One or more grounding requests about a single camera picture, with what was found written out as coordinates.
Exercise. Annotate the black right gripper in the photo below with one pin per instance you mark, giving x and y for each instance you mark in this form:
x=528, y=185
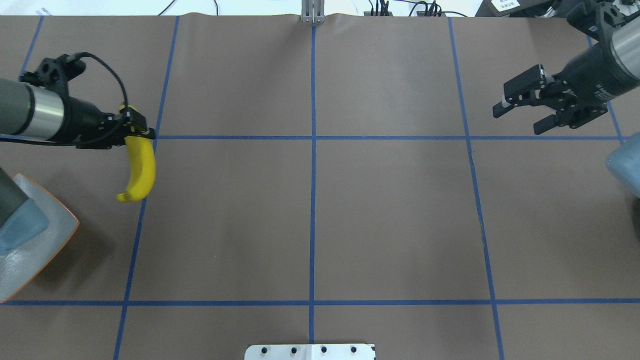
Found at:
x=590, y=71

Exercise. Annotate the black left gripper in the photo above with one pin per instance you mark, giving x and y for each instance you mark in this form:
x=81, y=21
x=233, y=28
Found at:
x=82, y=118

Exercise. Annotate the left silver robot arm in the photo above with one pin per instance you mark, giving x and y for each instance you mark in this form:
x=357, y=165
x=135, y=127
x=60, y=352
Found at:
x=77, y=149

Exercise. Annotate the grey aluminium frame post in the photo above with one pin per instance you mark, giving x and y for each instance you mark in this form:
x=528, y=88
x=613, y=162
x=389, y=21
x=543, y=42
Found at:
x=313, y=12

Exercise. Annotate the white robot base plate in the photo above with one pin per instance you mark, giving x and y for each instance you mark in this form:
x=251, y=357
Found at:
x=327, y=351

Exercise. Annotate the yellow banana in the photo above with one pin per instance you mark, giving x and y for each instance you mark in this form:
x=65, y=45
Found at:
x=142, y=169

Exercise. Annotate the dark box with white label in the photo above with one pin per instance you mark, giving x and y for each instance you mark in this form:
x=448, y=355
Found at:
x=513, y=8

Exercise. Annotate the black power strip with plugs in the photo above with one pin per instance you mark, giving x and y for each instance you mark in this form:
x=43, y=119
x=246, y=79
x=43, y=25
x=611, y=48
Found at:
x=403, y=8

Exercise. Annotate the grey square plate orange rim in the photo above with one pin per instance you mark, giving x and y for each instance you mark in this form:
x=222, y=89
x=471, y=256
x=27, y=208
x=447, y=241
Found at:
x=47, y=240

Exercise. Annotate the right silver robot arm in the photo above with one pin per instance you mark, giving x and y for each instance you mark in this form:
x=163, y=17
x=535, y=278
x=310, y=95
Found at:
x=604, y=22

